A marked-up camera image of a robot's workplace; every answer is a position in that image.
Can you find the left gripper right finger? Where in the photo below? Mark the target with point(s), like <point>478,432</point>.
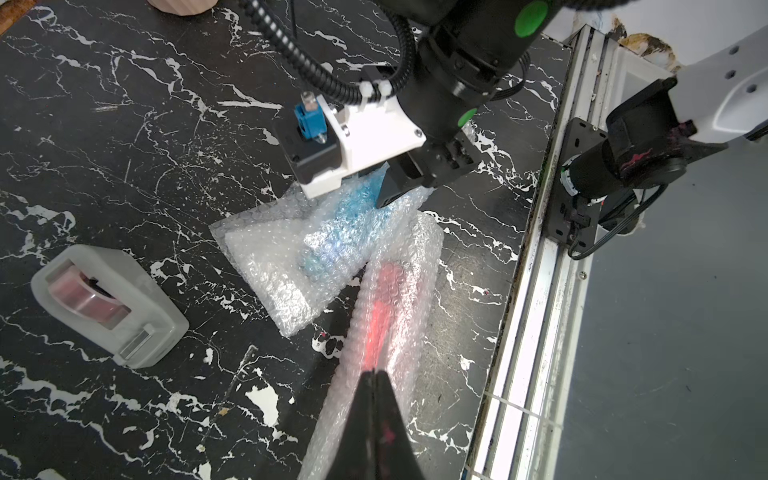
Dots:
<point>394,457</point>

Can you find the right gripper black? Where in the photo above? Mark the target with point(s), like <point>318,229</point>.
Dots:
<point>432,165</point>

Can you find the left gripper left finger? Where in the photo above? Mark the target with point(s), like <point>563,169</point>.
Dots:
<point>355,456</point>

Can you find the bubble wrap sheet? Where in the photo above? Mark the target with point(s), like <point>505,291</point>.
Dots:
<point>418,249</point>
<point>264,245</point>

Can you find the grey tape dispenser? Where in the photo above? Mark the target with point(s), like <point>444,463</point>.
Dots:
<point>107,297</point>

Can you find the blue wine bottle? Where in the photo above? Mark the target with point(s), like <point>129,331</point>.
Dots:
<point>350,223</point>

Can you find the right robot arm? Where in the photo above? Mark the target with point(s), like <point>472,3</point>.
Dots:
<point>469,46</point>

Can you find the potted green plant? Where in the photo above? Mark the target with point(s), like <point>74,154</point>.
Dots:
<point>183,8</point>

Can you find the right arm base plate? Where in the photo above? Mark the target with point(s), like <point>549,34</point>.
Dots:
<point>584,192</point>

